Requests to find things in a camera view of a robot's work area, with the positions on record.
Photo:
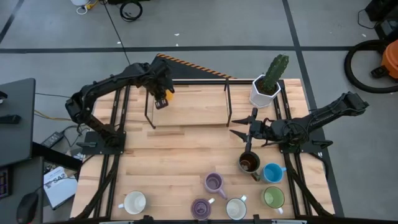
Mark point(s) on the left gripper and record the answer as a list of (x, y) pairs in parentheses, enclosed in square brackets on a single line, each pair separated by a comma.
[(159, 86)]

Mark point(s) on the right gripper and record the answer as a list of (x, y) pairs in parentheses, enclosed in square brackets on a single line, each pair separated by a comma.
[(258, 129)]

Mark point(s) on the blue mug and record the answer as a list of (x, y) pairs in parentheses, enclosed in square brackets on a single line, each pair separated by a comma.
[(273, 173)]

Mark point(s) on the lilac ribbed mug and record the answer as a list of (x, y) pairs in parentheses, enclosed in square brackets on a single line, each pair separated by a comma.
[(214, 183)]

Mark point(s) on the green and white mug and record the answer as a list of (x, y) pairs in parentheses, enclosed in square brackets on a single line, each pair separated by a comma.
[(273, 197)]

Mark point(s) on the purple and white mug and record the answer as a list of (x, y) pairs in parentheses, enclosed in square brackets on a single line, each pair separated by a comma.
[(201, 209)]

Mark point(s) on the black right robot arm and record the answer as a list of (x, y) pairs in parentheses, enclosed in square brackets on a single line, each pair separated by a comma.
[(326, 113)]

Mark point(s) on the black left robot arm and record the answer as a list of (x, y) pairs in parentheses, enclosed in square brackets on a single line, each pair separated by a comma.
[(102, 82)]

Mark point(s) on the small yellow object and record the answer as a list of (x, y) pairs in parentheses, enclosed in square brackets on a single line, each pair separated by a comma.
[(169, 94)]

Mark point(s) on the black ramp hazard stripes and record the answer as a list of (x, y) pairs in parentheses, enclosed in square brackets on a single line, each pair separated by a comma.
[(186, 73)]

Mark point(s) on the white planter pot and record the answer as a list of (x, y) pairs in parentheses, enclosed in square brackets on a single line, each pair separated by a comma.
[(258, 99)]

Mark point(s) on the green cactus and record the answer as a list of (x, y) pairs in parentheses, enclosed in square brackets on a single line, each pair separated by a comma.
[(275, 73)]

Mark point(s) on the white round object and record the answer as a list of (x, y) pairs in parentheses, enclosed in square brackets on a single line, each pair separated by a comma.
[(79, 2)]

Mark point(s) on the plain white mug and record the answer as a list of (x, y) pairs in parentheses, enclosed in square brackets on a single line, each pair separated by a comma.
[(135, 202)]

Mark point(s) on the black power adapter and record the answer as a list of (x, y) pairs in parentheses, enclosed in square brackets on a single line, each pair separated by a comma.
[(53, 139)]

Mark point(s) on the white printed booklet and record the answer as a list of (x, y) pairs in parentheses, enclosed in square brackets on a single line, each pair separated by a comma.
[(59, 186)]

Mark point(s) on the black desk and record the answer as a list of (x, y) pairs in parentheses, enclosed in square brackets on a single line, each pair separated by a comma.
[(15, 140)]

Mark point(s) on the small black device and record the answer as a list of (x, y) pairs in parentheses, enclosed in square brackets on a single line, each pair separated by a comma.
[(9, 119)]

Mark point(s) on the orange vacuum cleaner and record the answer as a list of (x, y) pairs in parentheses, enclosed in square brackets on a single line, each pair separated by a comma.
[(391, 60)]

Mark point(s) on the black computer mouse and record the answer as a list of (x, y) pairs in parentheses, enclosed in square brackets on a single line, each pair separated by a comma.
[(27, 208)]

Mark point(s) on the black equipment case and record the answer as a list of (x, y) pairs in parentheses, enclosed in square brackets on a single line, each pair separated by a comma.
[(384, 12)]

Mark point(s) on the dark keyboard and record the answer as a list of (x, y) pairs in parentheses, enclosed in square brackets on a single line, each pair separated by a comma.
[(3, 183)]

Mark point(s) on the wooden shelf black frame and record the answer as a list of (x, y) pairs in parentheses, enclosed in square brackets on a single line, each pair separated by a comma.
[(192, 105)]

